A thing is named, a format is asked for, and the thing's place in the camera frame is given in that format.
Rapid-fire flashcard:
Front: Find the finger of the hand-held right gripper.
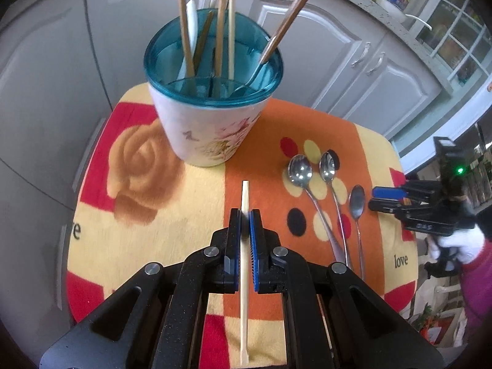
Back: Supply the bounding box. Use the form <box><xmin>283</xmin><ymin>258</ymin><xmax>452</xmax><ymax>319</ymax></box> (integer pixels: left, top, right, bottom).
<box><xmin>368</xmin><ymin>198</ymin><xmax>416</xmax><ymax>220</ymax></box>
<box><xmin>372</xmin><ymin>180</ymin><xmax>442</xmax><ymax>201</ymax></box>

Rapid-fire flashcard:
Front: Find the white-framed glass cabinet door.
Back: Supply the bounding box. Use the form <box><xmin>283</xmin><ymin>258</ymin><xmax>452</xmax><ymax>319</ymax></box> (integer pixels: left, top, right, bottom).
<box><xmin>417</xmin><ymin>0</ymin><xmax>492</xmax><ymax>85</ymax></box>

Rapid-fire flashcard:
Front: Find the grey cabinet door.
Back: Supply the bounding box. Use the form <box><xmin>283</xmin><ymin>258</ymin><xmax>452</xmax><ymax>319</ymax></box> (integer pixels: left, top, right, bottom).
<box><xmin>246</xmin><ymin>0</ymin><xmax>385</xmax><ymax>110</ymax></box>
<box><xmin>85</xmin><ymin>0</ymin><xmax>218</xmax><ymax>110</ymax></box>
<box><xmin>0</xmin><ymin>0</ymin><xmax>114</xmax><ymax>216</ymax></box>
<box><xmin>331</xmin><ymin>31</ymin><xmax>442</xmax><ymax>135</ymax></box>

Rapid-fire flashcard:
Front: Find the metal cabinet door handle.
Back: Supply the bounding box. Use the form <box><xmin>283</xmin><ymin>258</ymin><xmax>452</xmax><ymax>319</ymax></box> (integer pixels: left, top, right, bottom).
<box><xmin>353</xmin><ymin>43</ymin><xmax>370</xmax><ymax>68</ymax></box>
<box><xmin>365</xmin><ymin>52</ymin><xmax>385</xmax><ymax>75</ymax></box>

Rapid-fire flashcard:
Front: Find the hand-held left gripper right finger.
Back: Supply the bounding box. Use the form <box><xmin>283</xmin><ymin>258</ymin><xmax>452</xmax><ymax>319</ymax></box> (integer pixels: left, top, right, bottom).
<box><xmin>248</xmin><ymin>209</ymin><xmax>446</xmax><ymax>369</ymax></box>

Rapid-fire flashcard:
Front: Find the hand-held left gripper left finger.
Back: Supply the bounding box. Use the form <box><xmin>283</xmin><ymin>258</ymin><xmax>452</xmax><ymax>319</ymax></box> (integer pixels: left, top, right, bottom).
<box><xmin>38</xmin><ymin>208</ymin><xmax>244</xmax><ymax>369</ymax></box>

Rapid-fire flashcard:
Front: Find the large metal spoon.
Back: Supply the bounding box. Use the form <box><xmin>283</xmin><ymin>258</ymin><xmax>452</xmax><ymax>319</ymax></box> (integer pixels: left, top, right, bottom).
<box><xmin>319</xmin><ymin>151</ymin><xmax>353</xmax><ymax>268</ymax></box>
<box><xmin>288</xmin><ymin>154</ymin><xmax>348</xmax><ymax>264</ymax></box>

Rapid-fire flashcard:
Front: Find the wood-handled metal spoon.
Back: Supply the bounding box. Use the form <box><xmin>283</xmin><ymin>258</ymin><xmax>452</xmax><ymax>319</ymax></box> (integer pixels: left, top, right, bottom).
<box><xmin>231</xmin><ymin>0</ymin><xmax>324</xmax><ymax>98</ymax></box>

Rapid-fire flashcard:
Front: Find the white curved handle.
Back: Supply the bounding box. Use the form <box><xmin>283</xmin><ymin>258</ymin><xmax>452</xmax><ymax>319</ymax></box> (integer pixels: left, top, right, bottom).
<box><xmin>407</xmin><ymin>14</ymin><xmax>433</xmax><ymax>30</ymax></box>

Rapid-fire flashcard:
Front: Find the person's right hand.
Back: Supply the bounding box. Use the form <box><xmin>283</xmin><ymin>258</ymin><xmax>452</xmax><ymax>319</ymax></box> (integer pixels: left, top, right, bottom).
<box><xmin>428</xmin><ymin>225</ymin><xmax>486</xmax><ymax>264</ymax></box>

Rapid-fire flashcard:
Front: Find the white ceramic soup spoon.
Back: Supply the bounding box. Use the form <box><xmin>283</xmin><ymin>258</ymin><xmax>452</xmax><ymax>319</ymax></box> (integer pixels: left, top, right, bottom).
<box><xmin>177</xmin><ymin>0</ymin><xmax>199</xmax><ymax>79</ymax></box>

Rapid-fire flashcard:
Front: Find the small metal spoon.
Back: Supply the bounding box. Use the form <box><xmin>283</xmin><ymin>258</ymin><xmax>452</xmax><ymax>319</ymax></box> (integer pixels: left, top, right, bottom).
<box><xmin>348</xmin><ymin>184</ymin><xmax>366</xmax><ymax>281</ymax></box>

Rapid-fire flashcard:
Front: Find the floral utensil cup teal rim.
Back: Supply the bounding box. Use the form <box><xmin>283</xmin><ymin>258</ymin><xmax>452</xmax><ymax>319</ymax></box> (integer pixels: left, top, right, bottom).
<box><xmin>144</xmin><ymin>10</ymin><xmax>285</xmax><ymax>168</ymax></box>

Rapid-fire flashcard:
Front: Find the orange printed blanket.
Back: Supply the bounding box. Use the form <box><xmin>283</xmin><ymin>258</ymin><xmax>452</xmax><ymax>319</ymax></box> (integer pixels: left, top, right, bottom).
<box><xmin>66</xmin><ymin>82</ymin><xmax>419</xmax><ymax>369</ymax></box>

